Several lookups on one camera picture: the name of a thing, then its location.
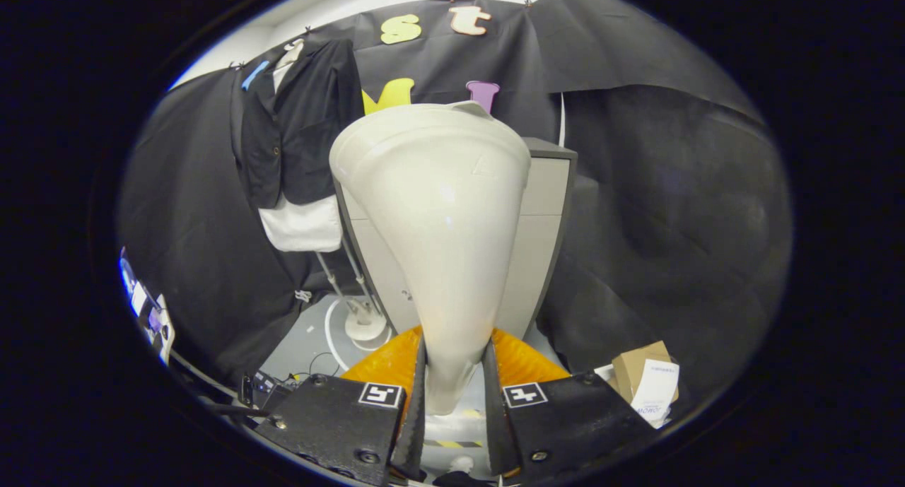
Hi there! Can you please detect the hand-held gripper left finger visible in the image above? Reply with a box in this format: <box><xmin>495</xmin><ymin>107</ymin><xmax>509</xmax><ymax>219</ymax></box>
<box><xmin>253</xmin><ymin>324</ymin><xmax>427</xmax><ymax>486</ymax></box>

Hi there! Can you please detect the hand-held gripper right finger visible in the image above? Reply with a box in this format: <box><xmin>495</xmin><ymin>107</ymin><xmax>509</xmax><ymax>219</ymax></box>
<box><xmin>484</xmin><ymin>328</ymin><xmax>658</xmax><ymax>486</ymax></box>

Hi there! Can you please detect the white garment steamer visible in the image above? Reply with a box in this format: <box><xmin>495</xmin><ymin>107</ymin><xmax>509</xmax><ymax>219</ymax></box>
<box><xmin>329</xmin><ymin>102</ymin><xmax>532</xmax><ymax>417</ymax></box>

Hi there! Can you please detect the black blazer jacket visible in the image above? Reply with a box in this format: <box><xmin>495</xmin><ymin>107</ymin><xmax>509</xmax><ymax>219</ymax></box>
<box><xmin>239</xmin><ymin>38</ymin><xmax>365</xmax><ymax>211</ymax></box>

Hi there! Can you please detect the white mannequin with stand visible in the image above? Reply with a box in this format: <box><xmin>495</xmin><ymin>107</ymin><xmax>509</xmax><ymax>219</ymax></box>
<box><xmin>279</xmin><ymin>38</ymin><xmax>392</xmax><ymax>352</ymax></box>

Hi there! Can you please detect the cardboard box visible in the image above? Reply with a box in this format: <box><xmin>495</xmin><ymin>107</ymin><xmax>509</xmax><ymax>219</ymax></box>
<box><xmin>612</xmin><ymin>341</ymin><xmax>681</xmax><ymax>403</ymax></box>

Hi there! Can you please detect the small black electronic device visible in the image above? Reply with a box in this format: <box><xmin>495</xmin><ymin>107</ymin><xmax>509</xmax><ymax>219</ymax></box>
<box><xmin>240</xmin><ymin>370</ymin><xmax>294</xmax><ymax>410</ymax></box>

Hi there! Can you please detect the white paper label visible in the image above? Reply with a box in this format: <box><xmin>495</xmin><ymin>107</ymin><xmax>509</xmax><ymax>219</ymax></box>
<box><xmin>629</xmin><ymin>358</ymin><xmax>681</xmax><ymax>428</ymax></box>

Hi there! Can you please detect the grey cabinet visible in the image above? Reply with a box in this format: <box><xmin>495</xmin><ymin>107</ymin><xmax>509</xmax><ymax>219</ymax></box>
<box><xmin>332</xmin><ymin>137</ymin><xmax>578</xmax><ymax>339</ymax></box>

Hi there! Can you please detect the black backdrop cloth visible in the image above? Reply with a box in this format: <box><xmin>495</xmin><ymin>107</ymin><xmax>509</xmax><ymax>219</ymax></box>
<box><xmin>117</xmin><ymin>0</ymin><xmax>793</xmax><ymax>417</ymax></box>

